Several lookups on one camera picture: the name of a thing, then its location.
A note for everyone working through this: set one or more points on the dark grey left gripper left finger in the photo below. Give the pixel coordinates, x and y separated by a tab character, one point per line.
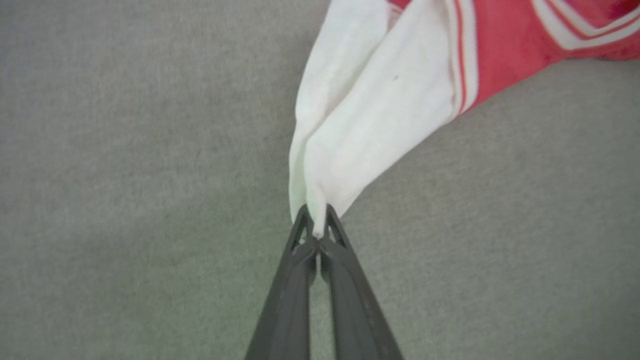
287	300

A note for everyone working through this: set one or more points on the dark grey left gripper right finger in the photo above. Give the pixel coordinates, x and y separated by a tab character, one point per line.
357	305

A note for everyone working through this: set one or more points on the red and white jersey shirt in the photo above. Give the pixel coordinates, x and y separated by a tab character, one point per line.
400	85

